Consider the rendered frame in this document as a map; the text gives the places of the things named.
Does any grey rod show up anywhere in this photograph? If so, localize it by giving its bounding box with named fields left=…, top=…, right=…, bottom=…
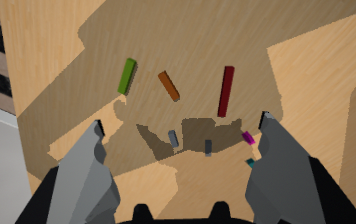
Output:
left=205, top=140, right=212, bottom=156
left=168, top=130, right=178, bottom=148

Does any turquoise rod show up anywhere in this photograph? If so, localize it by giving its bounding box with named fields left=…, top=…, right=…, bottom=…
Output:
left=247, top=158, right=254, bottom=168

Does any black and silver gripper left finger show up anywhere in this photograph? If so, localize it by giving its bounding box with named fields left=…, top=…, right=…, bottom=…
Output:
left=15, top=119, right=121, bottom=224

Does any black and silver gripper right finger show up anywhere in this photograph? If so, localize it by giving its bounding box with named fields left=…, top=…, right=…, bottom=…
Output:
left=245, top=111, right=356, bottom=224

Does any magenta rod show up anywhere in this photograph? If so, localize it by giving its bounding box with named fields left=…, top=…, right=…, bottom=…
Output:
left=242, top=131, right=256, bottom=145

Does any dark red rod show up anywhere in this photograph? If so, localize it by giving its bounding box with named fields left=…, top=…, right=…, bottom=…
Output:
left=218, top=66, right=235, bottom=117

